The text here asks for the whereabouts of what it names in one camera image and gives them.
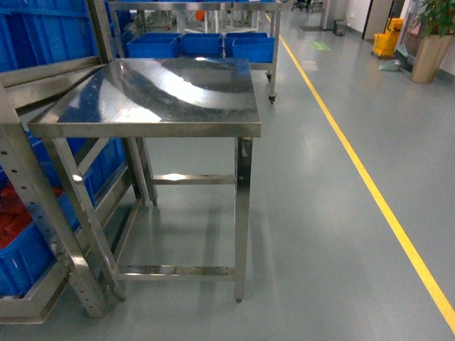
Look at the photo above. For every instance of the steel flow rack shelf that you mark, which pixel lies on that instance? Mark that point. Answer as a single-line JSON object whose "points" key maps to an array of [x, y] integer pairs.
{"points": [[25, 89]]}

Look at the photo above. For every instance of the red parts pile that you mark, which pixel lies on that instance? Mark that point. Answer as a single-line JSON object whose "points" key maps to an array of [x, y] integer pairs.
{"points": [[15, 218]]}

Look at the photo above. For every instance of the small steel table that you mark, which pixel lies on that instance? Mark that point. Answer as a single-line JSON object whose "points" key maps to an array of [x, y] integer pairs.
{"points": [[135, 99]]}

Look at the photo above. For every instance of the yellow mop bucket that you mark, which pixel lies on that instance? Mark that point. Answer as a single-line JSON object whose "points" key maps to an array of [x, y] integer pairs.
{"points": [[385, 43]]}

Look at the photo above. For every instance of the blue bin lower right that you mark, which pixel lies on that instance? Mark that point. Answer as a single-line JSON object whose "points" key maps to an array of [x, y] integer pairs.
{"points": [[23, 265]]}

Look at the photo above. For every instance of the plant in tan pot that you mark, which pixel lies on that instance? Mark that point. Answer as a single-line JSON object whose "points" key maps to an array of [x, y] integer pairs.
{"points": [[436, 21]]}

